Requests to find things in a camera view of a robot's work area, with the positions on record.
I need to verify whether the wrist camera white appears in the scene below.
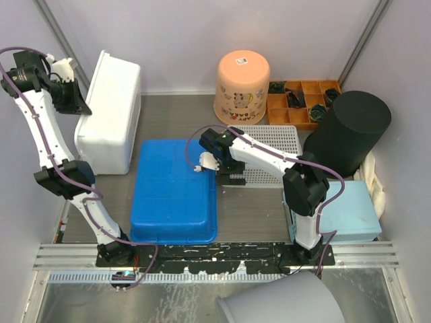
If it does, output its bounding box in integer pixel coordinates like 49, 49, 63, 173
194, 151, 220, 172
46, 54, 77, 83

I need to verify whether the white translucent basket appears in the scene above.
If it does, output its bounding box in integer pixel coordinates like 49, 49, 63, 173
224, 125, 302, 188

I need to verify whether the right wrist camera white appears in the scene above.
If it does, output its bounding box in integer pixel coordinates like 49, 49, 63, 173
194, 151, 220, 172

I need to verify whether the blue plastic basket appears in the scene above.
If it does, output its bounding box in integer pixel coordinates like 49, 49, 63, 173
130, 139, 218, 245

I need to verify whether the black part in tray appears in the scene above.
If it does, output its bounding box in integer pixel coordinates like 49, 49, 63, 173
268, 81, 286, 94

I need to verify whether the aluminium rail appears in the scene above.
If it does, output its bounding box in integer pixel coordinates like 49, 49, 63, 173
33, 241, 399, 281

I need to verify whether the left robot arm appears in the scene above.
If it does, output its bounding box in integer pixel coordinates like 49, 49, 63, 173
1, 46, 135, 266

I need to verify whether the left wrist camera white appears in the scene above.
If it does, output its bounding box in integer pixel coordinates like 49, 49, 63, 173
46, 54, 77, 83

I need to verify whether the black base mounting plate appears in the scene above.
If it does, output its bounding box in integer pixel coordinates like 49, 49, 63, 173
96, 242, 320, 275

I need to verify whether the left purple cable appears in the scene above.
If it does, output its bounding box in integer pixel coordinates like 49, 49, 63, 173
0, 46, 159, 292

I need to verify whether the light blue perforated basket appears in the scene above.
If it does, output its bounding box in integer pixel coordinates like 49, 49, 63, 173
281, 180, 383, 244

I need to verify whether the blue yellow part in tray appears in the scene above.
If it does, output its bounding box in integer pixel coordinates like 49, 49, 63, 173
308, 104, 327, 123

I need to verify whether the grey plastic container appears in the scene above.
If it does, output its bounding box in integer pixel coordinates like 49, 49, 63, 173
215, 271, 345, 323

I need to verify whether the large black container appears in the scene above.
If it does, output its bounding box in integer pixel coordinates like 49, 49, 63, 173
303, 90, 392, 178

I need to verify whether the orange plastic container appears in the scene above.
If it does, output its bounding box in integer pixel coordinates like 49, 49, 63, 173
213, 50, 270, 125

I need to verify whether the white plastic tub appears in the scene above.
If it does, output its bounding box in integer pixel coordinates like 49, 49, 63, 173
74, 50, 141, 175

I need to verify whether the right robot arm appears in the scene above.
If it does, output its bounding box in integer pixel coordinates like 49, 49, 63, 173
195, 127, 329, 265

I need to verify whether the orange compartment tray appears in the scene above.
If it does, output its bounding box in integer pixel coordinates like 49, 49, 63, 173
267, 79, 341, 131

